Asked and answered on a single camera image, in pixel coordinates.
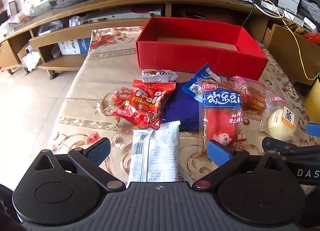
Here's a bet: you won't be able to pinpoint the yellow trash bin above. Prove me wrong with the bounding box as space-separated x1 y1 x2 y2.
303 71 320 122

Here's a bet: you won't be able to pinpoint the silver media player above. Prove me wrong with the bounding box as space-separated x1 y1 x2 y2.
85 6 164 25

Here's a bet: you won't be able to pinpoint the black cable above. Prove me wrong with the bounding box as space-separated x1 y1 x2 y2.
241 0 255 27

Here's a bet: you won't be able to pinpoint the white papers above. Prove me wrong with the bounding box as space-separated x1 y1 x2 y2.
21 45 40 72

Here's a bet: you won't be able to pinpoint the clear plastic bag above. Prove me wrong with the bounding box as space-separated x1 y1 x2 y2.
37 20 63 37

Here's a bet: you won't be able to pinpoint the floral tablecloth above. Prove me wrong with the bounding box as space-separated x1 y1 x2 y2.
46 28 320 196

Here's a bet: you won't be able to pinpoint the wooden TV stand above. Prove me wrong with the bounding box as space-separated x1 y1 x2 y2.
0 0 275 79

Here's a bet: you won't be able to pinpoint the blue label spicy strip packet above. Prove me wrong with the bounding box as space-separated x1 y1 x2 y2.
199 77 249 155

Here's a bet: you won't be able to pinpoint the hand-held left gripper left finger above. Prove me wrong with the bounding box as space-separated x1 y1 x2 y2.
34 137 127 193

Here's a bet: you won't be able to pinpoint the green white wafer packet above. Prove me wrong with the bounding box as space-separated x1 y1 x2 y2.
141 69 178 83

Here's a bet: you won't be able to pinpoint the pink cake packet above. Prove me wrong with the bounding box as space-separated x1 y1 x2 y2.
234 76 267 112

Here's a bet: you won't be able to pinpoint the red plastic bag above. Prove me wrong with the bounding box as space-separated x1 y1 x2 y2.
301 33 320 44

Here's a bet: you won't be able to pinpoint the clear steamed cake packet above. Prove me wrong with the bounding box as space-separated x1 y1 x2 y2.
259 91 304 140

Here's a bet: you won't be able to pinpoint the dark blue snack packet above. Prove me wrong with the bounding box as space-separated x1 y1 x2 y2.
162 64 223 132

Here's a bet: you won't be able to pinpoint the red cardboard box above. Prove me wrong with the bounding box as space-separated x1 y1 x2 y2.
136 16 268 81

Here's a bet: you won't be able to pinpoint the white blue carton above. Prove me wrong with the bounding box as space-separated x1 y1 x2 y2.
58 38 91 55

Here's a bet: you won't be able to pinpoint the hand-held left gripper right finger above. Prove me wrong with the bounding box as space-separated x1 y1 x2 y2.
192 139 288 192

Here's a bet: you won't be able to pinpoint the white snack packet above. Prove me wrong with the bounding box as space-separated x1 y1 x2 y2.
126 120 181 188

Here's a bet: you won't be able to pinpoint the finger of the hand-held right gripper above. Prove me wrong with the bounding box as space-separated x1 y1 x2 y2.
305 122 320 137
262 137 308 157

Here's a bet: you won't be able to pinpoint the red snack packet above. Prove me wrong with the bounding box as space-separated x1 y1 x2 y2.
110 79 176 130

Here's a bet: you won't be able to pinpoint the brown cardboard box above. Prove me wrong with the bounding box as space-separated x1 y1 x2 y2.
267 23 320 85

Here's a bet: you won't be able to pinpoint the yellow cable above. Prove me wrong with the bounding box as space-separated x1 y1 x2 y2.
207 0 319 81

